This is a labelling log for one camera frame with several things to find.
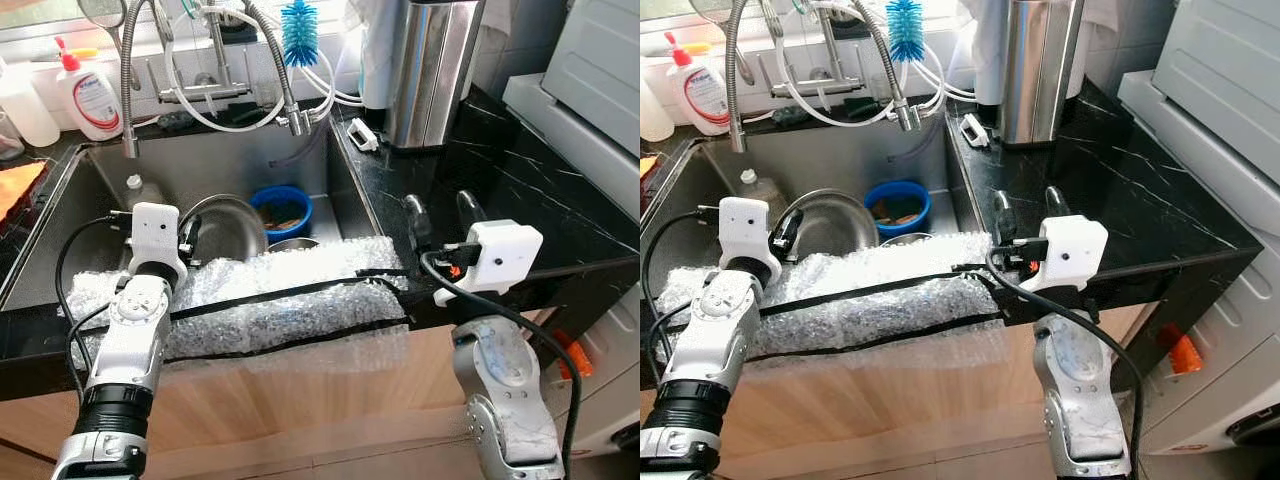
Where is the large stainless steel plate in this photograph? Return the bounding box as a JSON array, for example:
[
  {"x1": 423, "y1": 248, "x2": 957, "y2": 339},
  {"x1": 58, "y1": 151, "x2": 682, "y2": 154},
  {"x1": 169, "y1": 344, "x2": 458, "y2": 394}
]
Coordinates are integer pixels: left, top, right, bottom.
[
  {"x1": 180, "y1": 195, "x2": 269, "y2": 267},
  {"x1": 790, "y1": 188, "x2": 881, "y2": 262}
]

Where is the clear plastic bottle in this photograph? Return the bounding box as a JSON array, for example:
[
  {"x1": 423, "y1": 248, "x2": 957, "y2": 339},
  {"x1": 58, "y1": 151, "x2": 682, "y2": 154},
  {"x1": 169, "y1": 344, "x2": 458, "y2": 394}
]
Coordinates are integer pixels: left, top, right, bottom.
[
  {"x1": 120, "y1": 173, "x2": 166, "y2": 211},
  {"x1": 735, "y1": 167, "x2": 786, "y2": 206}
]

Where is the stainless steel sink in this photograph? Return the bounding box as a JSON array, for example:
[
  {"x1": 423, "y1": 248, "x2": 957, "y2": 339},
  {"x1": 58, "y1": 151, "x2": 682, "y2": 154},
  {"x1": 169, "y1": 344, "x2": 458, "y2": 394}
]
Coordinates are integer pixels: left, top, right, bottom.
[
  {"x1": 640, "y1": 133, "x2": 997, "y2": 307},
  {"x1": 0, "y1": 138, "x2": 387, "y2": 313}
]

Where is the blue plastic bowl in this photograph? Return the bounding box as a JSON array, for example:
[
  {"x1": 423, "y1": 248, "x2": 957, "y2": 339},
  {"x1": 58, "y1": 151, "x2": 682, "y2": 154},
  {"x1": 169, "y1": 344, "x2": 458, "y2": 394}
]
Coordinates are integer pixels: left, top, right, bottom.
[
  {"x1": 250, "y1": 185, "x2": 315, "y2": 242},
  {"x1": 865, "y1": 180, "x2": 932, "y2": 239}
]

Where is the black tape strip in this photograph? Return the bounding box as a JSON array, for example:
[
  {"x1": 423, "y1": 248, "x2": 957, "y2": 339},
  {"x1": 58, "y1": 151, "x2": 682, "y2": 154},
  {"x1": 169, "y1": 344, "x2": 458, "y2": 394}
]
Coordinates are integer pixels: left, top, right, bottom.
[
  {"x1": 168, "y1": 266, "x2": 411, "y2": 321},
  {"x1": 758, "y1": 262, "x2": 1004, "y2": 317},
  {"x1": 655, "y1": 312, "x2": 1009, "y2": 361},
  {"x1": 70, "y1": 315, "x2": 413, "y2": 363}
]

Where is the clear thin tube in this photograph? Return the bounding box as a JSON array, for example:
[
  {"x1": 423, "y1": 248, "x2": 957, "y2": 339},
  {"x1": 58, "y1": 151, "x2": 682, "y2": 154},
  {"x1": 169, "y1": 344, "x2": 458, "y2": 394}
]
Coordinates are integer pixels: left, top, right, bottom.
[
  {"x1": 270, "y1": 128, "x2": 331, "y2": 166},
  {"x1": 888, "y1": 122, "x2": 946, "y2": 161}
]

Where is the clear bubble wrap sheet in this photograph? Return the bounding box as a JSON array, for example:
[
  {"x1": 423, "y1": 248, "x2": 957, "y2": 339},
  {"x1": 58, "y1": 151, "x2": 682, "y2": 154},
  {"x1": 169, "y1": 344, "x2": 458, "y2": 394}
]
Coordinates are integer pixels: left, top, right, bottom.
[
  {"x1": 655, "y1": 230, "x2": 1013, "y2": 367},
  {"x1": 60, "y1": 235, "x2": 413, "y2": 373}
]

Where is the tall stainless steel canister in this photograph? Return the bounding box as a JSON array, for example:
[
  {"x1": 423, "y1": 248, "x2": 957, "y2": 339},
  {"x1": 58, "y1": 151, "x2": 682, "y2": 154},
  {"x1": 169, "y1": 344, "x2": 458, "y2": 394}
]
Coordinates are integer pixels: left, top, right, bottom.
[
  {"x1": 997, "y1": 0, "x2": 1087, "y2": 147},
  {"x1": 385, "y1": 0, "x2": 487, "y2": 152}
]

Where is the chrome tap mixer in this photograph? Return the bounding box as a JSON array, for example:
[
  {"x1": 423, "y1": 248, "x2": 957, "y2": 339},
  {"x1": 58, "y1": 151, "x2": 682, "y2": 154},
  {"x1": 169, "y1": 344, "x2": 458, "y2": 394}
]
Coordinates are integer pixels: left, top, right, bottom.
[
  {"x1": 150, "y1": 0, "x2": 253, "y2": 104},
  {"x1": 760, "y1": 0, "x2": 864, "y2": 99}
]

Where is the white red dish soap bottle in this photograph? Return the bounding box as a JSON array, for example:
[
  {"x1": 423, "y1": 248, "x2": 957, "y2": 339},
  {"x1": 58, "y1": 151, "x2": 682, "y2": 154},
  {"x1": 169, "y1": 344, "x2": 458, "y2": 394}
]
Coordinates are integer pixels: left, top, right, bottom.
[
  {"x1": 665, "y1": 32, "x2": 732, "y2": 137},
  {"x1": 53, "y1": 37, "x2": 124, "y2": 142}
]

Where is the orange plastic object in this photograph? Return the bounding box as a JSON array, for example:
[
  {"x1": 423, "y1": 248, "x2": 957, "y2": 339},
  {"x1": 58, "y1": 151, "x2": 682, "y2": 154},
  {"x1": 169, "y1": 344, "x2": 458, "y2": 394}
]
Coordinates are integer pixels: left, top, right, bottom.
[
  {"x1": 1160, "y1": 322, "x2": 1204, "y2": 376},
  {"x1": 553, "y1": 330, "x2": 594, "y2": 379}
]

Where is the white cylinder with black base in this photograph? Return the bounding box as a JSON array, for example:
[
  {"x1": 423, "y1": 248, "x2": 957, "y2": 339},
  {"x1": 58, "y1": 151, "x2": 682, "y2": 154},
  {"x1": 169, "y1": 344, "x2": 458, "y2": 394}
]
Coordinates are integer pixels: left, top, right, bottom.
[
  {"x1": 355, "y1": 0, "x2": 401, "y2": 109},
  {"x1": 965, "y1": 0, "x2": 1011, "y2": 106}
]

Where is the white plastic bottle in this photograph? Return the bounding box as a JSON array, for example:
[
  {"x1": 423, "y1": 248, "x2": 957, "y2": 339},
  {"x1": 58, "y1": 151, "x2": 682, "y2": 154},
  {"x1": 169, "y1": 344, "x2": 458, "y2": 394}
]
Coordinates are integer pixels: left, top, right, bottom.
[
  {"x1": 640, "y1": 75, "x2": 676, "y2": 143},
  {"x1": 0, "y1": 58, "x2": 61, "y2": 148}
]

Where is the white washing machine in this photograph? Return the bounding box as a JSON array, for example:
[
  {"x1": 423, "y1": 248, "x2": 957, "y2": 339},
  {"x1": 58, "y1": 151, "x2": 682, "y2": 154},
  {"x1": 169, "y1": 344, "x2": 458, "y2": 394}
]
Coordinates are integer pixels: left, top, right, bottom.
[
  {"x1": 500, "y1": 72, "x2": 641, "y2": 466},
  {"x1": 1115, "y1": 68, "x2": 1280, "y2": 459}
]

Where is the light wooden cabinet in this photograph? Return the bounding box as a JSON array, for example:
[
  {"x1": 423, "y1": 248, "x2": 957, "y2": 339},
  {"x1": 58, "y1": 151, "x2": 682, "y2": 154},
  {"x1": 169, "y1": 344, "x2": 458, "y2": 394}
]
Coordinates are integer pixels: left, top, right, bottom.
[
  {"x1": 0, "y1": 320, "x2": 563, "y2": 480},
  {"x1": 640, "y1": 310, "x2": 1153, "y2": 480}
]

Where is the white ribbed appliance panel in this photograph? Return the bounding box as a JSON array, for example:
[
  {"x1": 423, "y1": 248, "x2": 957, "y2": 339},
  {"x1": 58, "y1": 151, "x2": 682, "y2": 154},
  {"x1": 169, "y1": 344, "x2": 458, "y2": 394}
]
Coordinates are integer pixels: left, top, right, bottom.
[
  {"x1": 1150, "y1": 0, "x2": 1280, "y2": 136},
  {"x1": 540, "y1": 0, "x2": 641, "y2": 171}
]

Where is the blue bottle brush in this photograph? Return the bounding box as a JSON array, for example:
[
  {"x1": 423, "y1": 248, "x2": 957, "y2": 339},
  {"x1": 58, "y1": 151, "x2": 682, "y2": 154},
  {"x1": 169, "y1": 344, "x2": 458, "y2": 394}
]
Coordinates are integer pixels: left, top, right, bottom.
[
  {"x1": 280, "y1": 0, "x2": 320, "y2": 69},
  {"x1": 887, "y1": 0, "x2": 927, "y2": 64}
]

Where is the round metal strainer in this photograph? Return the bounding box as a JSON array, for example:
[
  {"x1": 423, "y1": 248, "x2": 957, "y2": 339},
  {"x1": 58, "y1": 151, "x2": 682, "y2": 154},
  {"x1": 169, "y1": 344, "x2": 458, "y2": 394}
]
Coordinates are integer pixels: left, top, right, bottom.
[
  {"x1": 78, "y1": 0, "x2": 141, "y2": 91},
  {"x1": 690, "y1": 0, "x2": 753, "y2": 86}
]

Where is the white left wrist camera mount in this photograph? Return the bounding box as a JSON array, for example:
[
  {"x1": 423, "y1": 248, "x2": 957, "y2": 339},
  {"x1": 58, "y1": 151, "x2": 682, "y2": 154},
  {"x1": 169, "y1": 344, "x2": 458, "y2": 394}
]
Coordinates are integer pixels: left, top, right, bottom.
[
  {"x1": 718, "y1": 197, "x2": 784, "y2": 284},
  {"x1": 128, "y1": 202, "x2": 190, "y2": 287}
]

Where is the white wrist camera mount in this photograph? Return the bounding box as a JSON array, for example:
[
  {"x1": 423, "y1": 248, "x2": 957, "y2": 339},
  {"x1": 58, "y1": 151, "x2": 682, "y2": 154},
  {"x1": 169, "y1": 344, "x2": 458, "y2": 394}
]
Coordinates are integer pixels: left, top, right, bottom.
[
  {"x1": 1020, "y1": 215, "x2": 1110, "y2": 294},
  {"x1": 128, "y1": 202, "x2": 190, "y2": 287},
  {"x1": 433, "y1": 220, "x2": 545, "y2": 307},
  {"x1": 718, "y1": 197, "x2": 784, "y2": 284}
]

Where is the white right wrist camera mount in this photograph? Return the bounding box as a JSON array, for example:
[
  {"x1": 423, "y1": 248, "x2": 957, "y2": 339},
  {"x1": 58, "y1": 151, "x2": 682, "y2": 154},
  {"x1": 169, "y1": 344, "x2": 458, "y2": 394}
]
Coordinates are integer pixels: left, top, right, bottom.
[
  {"x1": 1020, "y1": 215, "x2": 1110, "y2": 294},
  {"x1": 433, "y1": 220, "x2": 545, "y2": 307}
]

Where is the white water hose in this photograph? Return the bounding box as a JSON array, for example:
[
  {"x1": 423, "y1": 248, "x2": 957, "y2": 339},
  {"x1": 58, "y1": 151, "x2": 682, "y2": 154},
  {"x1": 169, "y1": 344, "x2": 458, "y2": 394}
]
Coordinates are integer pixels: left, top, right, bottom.
[
  {"x1": 160, "y1": 0, "x2": 363, "y2": 134},
  {"x1": 770, "y1": 0, "x2": 977, "y2": 129}
]

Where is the steel spring faucet hose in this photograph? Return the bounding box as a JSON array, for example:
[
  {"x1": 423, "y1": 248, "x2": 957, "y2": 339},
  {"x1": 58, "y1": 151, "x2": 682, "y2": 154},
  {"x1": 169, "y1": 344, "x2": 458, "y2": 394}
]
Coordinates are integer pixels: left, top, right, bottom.
[
  {"x1": 118, "y1": 0, "x2": 166, "y2": 161},
  {"x1": 725, "y1": 0, "x2": 771, "y2": 154}
]

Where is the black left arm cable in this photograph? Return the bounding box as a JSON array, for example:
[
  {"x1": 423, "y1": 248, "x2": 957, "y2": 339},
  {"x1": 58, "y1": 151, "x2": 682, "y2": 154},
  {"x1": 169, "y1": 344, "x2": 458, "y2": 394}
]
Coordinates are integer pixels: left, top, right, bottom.
[
  {"x1": 640, "y1": 205, "x2": 723, "y2": 386},
  {"x1": 53, "y1": 208, "x2": 133, "y2": 406}
]

